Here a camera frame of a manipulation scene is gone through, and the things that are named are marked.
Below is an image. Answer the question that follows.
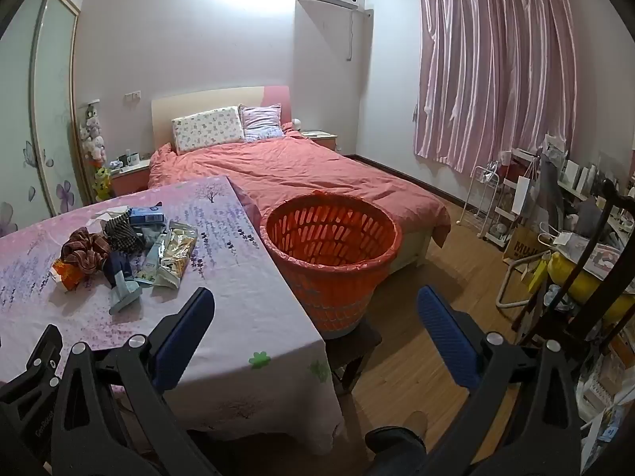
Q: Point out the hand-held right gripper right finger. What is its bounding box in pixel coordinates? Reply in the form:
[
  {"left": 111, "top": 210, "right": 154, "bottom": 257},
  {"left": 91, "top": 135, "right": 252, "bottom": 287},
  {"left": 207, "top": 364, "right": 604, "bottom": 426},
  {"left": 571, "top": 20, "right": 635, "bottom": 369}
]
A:
[{"left": 416, "top": 285, "right": 583, "bottom": 476}]

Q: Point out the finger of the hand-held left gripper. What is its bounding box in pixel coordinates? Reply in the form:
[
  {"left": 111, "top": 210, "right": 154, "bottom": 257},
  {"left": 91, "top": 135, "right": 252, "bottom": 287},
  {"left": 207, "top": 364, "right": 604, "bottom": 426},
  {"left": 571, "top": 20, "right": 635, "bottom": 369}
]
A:
[{"left": 0, "top": 324, "right": 64, "bottom": 462}]

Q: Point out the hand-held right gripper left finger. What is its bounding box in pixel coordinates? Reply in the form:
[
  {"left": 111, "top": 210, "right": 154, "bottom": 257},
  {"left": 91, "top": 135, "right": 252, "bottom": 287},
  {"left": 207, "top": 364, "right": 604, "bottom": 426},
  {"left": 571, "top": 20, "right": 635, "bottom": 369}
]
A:
[{"left": 50, "top": 286, "right": 219, "bottom": 476}]

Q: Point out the light blue packet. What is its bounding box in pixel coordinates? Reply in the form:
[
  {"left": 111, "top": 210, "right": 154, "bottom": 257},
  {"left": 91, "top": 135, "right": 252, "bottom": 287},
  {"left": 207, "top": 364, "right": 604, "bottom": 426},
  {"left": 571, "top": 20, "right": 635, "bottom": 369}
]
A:
[{"left": 108, "top": 278, "right": 143, "bottom": 315}]

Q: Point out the white green packet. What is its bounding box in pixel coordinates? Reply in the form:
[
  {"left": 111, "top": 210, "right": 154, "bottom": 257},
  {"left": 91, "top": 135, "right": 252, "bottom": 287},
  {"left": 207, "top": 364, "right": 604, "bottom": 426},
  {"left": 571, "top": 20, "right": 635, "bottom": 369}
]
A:
[{"left": 134, "top": 233, "right": 169, "bottom": 286}]

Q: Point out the orange packet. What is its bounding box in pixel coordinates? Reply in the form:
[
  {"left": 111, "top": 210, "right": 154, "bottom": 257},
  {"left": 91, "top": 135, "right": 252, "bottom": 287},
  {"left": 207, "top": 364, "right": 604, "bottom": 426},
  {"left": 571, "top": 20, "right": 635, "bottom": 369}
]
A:
[{"left": 51, "top": 259, "right": 87, "bottom": 292}]

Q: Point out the dark blue packet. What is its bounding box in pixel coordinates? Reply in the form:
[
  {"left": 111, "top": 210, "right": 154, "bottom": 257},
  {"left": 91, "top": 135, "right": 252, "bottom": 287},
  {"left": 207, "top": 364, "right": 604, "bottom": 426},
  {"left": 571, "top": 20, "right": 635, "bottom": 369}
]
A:
[{"left": 102, "top": 250, "right": 135, "bottom": 288}]

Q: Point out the orange plastic lattice basket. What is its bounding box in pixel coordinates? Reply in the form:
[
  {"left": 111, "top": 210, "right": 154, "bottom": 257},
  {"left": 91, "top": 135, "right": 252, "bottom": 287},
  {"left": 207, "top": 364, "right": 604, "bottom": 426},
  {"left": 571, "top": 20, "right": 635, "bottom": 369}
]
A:
[{"left": 259, "top": 193, "right": 402, "bottom": 340}]

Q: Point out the black white checked cloth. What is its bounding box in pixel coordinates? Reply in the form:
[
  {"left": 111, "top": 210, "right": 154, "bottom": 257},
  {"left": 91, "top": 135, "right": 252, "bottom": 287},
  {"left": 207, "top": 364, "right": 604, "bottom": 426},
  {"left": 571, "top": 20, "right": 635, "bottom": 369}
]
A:
[{"left": 103, "top": 211, "right": 147, "bottom": 253}]

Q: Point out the blue box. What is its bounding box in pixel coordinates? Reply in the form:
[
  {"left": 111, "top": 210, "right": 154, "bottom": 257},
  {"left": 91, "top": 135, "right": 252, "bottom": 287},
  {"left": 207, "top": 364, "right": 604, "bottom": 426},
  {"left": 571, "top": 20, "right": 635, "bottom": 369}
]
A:
[{"left": 128, "top": 207, "right": 167, "bottom": 226}]

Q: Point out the pink purple floral tablecloth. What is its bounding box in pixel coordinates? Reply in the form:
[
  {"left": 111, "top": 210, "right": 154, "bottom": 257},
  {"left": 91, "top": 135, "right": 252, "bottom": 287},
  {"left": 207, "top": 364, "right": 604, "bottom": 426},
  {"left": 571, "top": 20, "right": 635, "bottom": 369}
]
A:
[{"left": 0, "top": 175, "right": 345, "bottom": 457}]

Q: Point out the brown striped scrunchie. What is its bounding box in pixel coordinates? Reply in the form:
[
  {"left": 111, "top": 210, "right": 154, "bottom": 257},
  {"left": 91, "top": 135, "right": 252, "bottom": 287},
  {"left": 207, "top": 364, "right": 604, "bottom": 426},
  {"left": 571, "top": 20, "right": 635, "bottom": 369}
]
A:
[{"left": 60, "top": 226, "right": 111, "bottom": 276}]

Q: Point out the brown paper bag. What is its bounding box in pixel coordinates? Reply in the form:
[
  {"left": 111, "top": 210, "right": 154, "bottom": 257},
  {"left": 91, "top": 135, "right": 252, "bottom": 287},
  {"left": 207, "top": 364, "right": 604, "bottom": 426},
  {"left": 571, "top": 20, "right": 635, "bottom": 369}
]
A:
[{"left": 503, "top": 223, "right": 546, "bottom": 263}]

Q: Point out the white shelf cart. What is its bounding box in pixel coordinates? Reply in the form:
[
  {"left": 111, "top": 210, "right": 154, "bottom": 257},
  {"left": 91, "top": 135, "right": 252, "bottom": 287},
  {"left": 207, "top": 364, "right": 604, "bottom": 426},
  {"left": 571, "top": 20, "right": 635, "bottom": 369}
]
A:
[{"left": 489, "top": 151, "right": 534, "bottom": 251}]

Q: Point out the yellow bag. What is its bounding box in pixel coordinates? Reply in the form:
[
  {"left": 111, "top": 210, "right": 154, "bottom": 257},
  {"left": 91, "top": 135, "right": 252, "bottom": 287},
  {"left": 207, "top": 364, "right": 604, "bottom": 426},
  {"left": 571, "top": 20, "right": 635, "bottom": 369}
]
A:
[{"left": 548, "top": 253, "right": 635, "bottom": 318}]

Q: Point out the white paper bag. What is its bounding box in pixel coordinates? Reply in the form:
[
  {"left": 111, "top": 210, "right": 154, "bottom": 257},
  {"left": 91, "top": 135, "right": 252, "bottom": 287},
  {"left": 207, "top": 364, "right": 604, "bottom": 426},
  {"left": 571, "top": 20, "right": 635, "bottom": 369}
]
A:
[{"left": 511, "top": 173, "right": 537, "bottom": 216}]

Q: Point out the pink nightstand with mugs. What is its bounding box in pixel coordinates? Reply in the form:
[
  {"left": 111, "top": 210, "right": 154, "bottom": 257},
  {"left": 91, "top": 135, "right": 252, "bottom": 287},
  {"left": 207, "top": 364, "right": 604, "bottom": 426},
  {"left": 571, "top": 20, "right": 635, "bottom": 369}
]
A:
[{"left": 110, "top": 159, "right": 151, "bottom": 199}]

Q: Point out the green plush toy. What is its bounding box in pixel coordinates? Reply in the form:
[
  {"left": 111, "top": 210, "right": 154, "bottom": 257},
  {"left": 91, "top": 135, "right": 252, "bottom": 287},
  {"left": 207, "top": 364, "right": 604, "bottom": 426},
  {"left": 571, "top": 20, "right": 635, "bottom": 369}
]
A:
[{"left": 94, "top": 166, "right": 112, "bottom": 202}]

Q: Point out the grey garment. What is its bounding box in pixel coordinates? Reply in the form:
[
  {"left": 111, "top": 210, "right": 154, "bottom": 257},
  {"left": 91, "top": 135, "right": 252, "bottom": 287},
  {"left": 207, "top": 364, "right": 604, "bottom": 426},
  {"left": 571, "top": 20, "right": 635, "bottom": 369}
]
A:
[{"left": 538, "top": 151, "right": 566, "bottom": 219}]

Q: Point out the dark wooden chair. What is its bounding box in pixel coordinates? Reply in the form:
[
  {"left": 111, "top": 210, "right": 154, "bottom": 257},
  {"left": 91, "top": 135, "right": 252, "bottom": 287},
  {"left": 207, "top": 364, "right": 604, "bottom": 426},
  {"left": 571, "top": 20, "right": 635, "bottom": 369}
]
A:
[{"left": 516, "top": 178, "right": 635, "bottom": 358}]

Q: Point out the white floral pillow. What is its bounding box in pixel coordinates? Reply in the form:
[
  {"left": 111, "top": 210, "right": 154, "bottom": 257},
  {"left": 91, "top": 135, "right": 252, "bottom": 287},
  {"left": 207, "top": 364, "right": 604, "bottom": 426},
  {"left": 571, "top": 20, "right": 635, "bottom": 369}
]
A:
[{"left": 171, "top": 106, "right": 246, "bottom": 154}]

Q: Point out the pink striped pillow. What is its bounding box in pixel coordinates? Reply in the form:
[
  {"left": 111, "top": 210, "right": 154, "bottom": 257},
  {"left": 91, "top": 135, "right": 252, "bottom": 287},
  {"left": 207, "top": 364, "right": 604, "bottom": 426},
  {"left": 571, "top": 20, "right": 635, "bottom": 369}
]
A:
[{"left": 239, "top": 104, "right": 285, "bottom": 142}]

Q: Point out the bed with cream pink headboard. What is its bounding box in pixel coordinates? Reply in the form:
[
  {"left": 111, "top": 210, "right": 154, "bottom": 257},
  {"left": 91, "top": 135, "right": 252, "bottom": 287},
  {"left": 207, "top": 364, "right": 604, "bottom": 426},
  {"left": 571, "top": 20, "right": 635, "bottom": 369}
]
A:
[{"left": 150, "top": 86, "right": 452, "bottom": 278}]

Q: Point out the wardrobe with flower sliding doors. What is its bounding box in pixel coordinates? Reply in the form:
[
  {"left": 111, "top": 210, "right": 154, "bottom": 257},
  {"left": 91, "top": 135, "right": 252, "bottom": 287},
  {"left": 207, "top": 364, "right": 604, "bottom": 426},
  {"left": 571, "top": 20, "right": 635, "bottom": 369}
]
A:
[{"left": 0, "top": 0, "right": 83, "bottom": 239}]

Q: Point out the pink satin curtain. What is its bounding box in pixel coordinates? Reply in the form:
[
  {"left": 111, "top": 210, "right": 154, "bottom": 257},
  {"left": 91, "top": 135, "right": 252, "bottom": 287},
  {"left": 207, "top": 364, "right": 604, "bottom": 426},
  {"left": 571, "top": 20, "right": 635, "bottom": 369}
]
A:
[{"left": 414, "top": 0, "right": 581, "bottom": 175}]

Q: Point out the white tube frame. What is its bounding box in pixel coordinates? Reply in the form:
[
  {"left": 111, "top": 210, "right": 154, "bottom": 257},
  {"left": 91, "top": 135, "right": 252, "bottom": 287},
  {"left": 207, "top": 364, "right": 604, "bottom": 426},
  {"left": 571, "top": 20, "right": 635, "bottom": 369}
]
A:
[{"left": 495, "top": 250, "right": 529, "bottom": 309}]

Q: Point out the white wire rack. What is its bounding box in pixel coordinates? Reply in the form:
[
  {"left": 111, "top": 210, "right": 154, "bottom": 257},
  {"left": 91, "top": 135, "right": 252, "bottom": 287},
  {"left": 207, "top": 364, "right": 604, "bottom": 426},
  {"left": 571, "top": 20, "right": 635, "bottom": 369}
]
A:
[{"left": 456, "top": 163, "right": 499, "bottom": 231}]

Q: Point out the hanging string of plush toys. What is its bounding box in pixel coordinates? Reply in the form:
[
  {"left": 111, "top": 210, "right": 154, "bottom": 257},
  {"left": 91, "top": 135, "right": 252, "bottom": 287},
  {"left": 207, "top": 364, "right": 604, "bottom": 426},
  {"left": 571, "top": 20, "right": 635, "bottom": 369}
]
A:
[{"left": 79, "top": 104, "right": 107, "bottom": 167}]

